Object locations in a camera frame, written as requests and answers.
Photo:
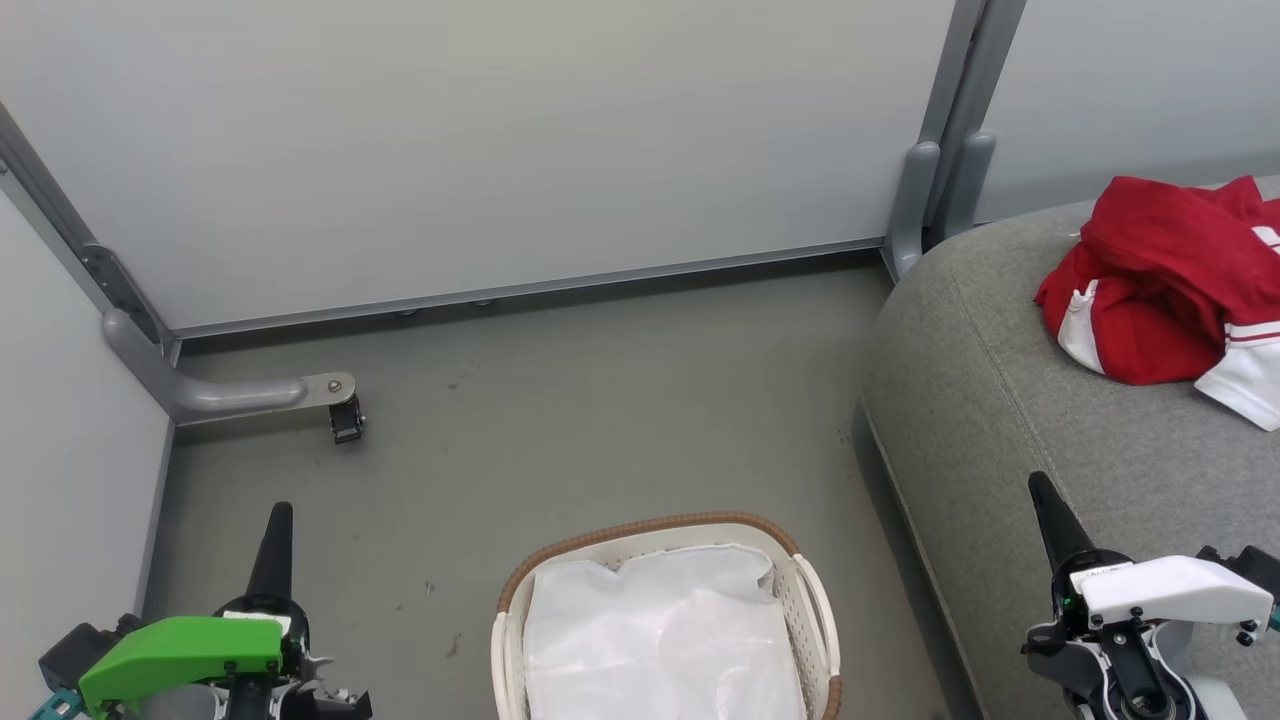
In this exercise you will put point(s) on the upright grey partition post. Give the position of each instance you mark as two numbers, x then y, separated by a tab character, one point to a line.
975	70

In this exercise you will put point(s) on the long grey partition foot tube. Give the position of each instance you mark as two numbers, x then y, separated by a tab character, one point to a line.
220	395

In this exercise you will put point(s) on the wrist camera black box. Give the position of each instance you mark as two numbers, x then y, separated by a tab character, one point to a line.
1250	565
80	645

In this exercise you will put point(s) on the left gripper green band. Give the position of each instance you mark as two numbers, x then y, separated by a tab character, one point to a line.
180	650

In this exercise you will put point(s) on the teal plug of left camera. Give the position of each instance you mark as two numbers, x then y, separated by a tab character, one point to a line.
55	707

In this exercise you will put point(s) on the black caster stopper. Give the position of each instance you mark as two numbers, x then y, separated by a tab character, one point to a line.
347	420

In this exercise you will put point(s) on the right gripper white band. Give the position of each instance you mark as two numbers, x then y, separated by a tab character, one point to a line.
1170	590

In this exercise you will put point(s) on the slanted grey partition post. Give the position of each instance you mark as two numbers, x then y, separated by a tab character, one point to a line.
60	210

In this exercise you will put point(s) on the short grey partition foot tube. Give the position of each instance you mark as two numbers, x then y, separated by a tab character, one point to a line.
970	180
912	210

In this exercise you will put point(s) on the white cloth in basket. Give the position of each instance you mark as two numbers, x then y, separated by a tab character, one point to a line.
660	640

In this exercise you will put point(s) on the grey partition bottom rail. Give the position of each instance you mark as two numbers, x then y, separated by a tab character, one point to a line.
520	290

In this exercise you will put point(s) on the red and white garment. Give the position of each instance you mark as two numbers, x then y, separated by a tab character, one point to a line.
1160	290

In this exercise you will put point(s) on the white laundry basket brown rim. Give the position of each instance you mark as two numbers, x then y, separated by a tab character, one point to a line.
815	610

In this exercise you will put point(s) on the grey fabric sofa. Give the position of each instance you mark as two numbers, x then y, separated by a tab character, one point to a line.
1000	400

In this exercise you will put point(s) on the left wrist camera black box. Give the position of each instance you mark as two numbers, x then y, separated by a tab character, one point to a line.
80	645

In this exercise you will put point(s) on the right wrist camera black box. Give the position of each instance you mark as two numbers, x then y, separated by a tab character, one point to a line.
1250	565

